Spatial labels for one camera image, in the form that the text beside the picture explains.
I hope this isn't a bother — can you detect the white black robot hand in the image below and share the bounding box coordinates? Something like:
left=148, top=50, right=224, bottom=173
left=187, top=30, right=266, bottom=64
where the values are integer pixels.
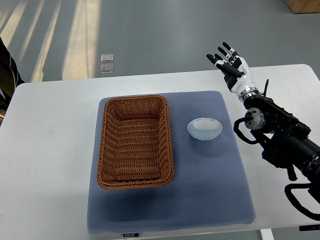
left=206, top=42, right=259, bottom=103

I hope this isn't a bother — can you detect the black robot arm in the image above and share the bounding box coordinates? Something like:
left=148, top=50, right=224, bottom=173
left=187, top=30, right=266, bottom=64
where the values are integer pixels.
left=233, top=87, right=320, bottom=221

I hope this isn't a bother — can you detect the brown wicker basket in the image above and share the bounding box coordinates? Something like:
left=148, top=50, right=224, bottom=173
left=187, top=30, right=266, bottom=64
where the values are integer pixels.
left=96, top=95, right=175, bottom=190

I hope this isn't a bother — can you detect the brown wooden box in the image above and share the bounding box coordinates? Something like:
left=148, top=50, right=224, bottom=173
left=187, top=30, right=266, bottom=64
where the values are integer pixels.
left=285, top=0, right=320, bottom=14

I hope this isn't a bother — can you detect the blue foam mat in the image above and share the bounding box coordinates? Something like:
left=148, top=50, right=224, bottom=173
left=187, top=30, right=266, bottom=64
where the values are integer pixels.
left=87, top=91, right=256, bottom=234

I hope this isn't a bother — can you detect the lower metal floor plate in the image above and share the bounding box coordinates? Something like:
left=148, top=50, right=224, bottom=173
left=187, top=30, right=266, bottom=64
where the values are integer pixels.
left=101, top=63, right=114, bottom=73

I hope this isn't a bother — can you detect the metal floor plate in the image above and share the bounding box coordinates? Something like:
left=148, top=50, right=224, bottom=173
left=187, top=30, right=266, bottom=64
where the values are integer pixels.
left=100, top=53, right=114, bottom=63
left=101, top=63, right=114, bottom=73

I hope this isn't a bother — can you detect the upper metal floor plate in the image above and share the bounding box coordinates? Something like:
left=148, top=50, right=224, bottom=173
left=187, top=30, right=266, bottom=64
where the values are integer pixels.
left=100, top=53, right=114, bottom=63

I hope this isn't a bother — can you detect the white table leg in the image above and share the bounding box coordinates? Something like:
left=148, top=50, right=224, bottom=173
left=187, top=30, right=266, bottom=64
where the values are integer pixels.
left=259, top=228, right=275, bottom=240

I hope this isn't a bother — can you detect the person in dark clothing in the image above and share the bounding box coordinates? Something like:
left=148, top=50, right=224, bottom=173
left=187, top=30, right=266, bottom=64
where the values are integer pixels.
left=0, top=39, right=25, bottom=110

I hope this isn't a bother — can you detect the black table bracket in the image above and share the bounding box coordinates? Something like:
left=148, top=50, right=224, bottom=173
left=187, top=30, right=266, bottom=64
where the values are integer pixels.
left=299, top=224, right=320, bottom=232

